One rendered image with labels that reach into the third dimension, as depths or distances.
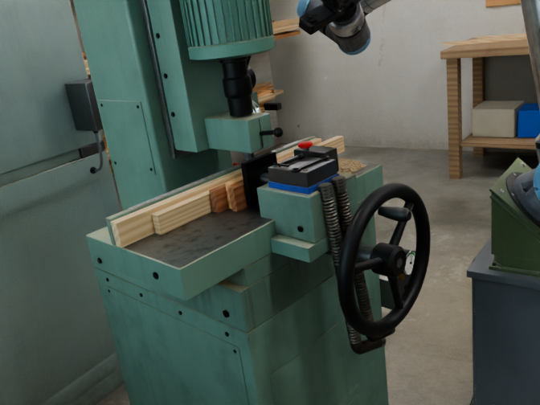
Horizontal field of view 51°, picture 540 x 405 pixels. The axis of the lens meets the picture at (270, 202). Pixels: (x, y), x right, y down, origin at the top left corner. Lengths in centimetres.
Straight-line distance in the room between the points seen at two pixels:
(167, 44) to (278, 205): 42
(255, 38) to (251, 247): 40
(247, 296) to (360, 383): 50
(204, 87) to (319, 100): 380
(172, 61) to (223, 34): 17
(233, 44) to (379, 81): 366
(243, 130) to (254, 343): 43
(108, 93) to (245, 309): 63
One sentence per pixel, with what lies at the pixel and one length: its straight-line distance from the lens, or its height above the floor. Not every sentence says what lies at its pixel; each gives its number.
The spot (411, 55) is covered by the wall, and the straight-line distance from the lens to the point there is 457.
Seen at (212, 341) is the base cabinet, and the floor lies 65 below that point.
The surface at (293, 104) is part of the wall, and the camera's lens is 516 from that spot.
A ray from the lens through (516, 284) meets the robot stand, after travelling 157.
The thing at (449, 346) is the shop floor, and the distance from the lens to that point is 225.
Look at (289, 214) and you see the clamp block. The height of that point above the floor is 92.
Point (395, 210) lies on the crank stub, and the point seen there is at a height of 93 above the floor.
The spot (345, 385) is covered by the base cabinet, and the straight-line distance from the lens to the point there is 140.
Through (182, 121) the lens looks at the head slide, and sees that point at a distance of 125.
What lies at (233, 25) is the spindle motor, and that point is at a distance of 110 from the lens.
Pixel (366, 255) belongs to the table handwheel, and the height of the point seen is 82.
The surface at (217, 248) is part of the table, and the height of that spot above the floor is 90.
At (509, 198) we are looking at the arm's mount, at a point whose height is 74.
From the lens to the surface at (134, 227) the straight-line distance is 108.
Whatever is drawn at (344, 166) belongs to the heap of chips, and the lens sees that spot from 130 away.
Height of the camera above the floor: 129
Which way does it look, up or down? 20 degrees down
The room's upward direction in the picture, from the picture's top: 8 degrees counter-clockwise
